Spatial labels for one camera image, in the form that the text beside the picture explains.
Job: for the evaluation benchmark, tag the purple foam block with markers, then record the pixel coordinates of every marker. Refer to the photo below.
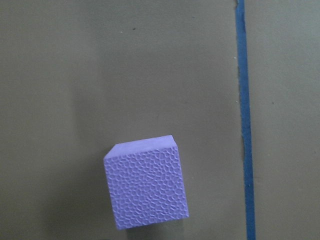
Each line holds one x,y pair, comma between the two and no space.
145,182

